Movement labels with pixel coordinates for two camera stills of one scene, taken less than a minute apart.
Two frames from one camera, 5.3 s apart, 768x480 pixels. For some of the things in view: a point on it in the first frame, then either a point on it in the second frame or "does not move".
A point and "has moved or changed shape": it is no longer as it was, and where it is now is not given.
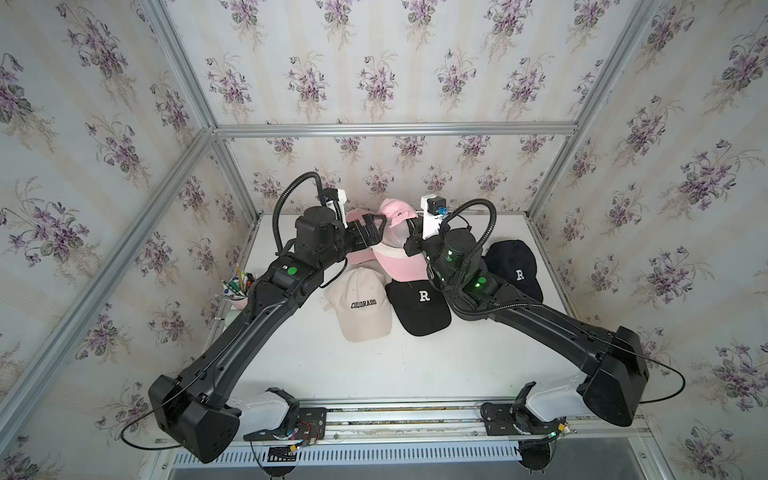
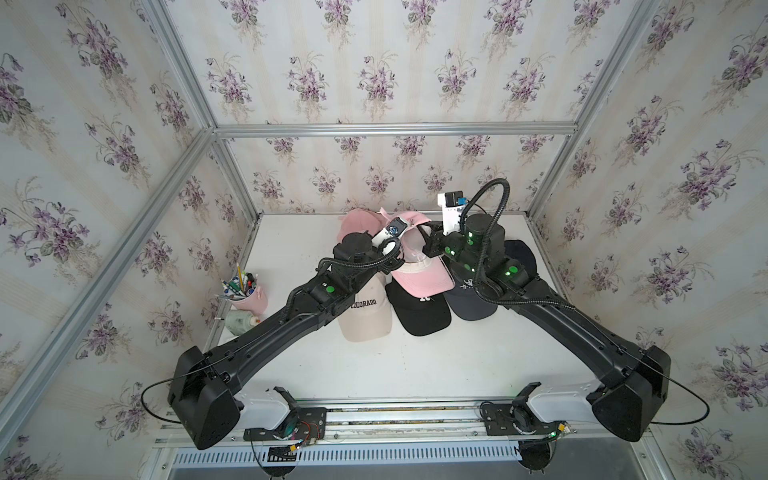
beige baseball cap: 358,297 does not move
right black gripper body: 417,244 → 441,244
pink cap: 390,255 has moved or changed shape
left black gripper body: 354,241 → 386,265
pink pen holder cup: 236,289 does not move
